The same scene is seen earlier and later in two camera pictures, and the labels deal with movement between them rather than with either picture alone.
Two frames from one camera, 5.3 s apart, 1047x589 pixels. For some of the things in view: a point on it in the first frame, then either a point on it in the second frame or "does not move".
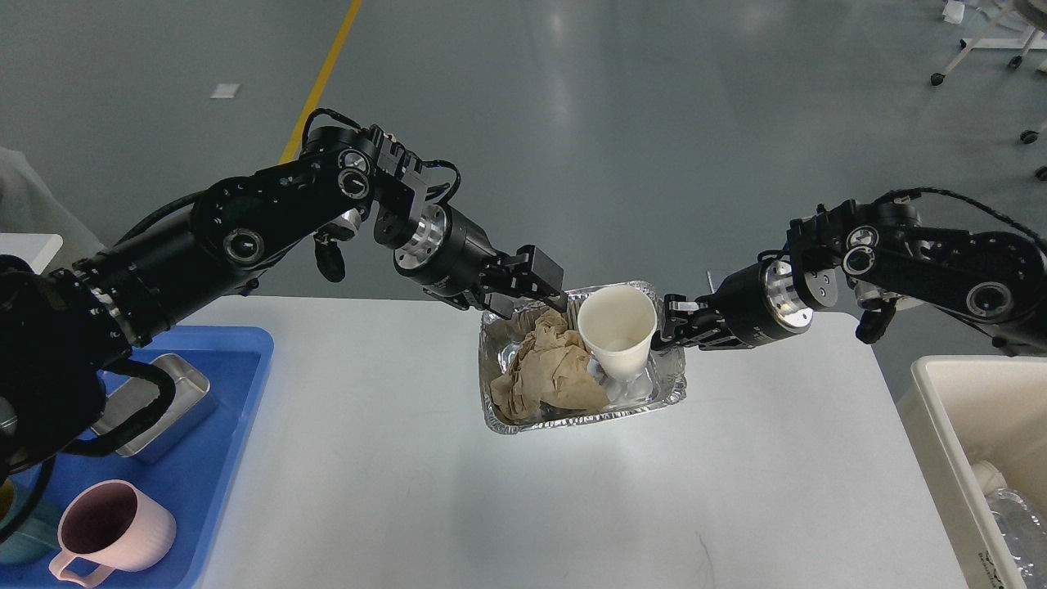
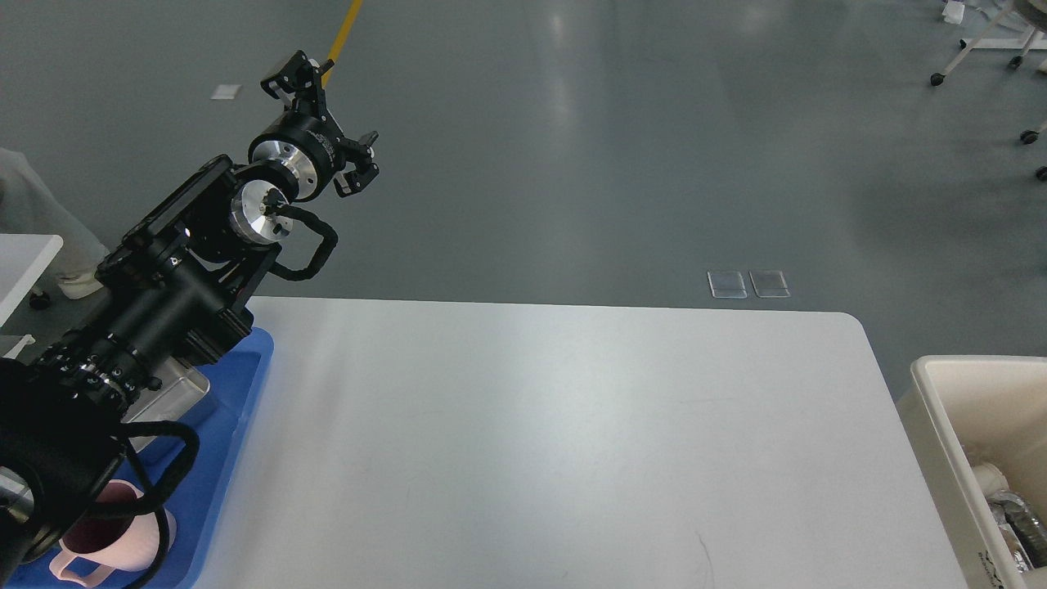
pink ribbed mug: [111, 523] does not move
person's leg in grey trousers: [28, 205] does not move
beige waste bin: [958, 411] does not move
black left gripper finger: [499, 303] → [361, 153]
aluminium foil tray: [572, 303] → [1025, 531]
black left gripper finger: [535, 272] → [302, 78]
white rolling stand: [1022, 24] does not move
